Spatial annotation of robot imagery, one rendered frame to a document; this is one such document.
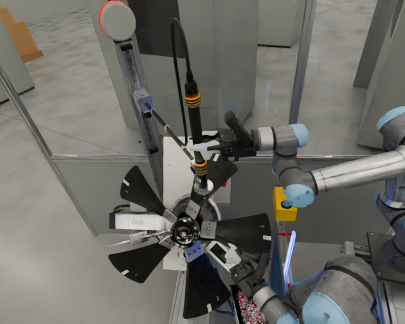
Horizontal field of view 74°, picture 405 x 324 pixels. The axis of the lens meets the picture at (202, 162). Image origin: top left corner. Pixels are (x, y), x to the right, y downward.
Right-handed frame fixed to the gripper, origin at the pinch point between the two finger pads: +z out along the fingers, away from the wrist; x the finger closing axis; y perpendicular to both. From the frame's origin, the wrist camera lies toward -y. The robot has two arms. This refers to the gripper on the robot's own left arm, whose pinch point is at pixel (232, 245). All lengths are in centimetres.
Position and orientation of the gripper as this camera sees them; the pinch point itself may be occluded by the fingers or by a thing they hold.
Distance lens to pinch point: 113.3
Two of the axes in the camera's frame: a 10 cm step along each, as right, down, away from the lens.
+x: 1.8, 7.2, 6.8
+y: -8.4, 4.6, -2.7
